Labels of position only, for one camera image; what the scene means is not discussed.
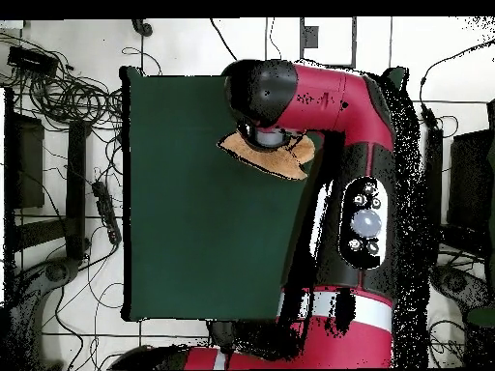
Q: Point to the dark green round object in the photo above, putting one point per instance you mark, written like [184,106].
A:
[483,317]

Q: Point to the dark flat panel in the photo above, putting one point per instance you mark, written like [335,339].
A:
[470,177]
[31,162]

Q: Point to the black electronics box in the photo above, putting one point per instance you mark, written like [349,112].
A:
[31,60]

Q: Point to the tan terry towel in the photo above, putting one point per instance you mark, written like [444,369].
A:
[270,162]

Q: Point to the black metal stand frame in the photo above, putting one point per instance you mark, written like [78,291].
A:
[435,174]
[76,185]

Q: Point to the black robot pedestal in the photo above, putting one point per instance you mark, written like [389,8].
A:
[222,336]

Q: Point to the black plug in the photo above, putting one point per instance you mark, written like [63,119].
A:
[143,28]

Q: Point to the dark green table cloth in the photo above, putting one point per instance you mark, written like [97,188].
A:
[193,212]

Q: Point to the black power strip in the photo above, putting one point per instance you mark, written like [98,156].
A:
[105,208]

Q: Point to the grey tripod base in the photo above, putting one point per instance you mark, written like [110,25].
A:
[58,270]
[454,282]

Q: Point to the grey rectangular floor frame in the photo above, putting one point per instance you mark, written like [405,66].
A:
[310,36]

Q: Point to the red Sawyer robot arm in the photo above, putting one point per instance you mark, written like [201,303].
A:
[328,96]

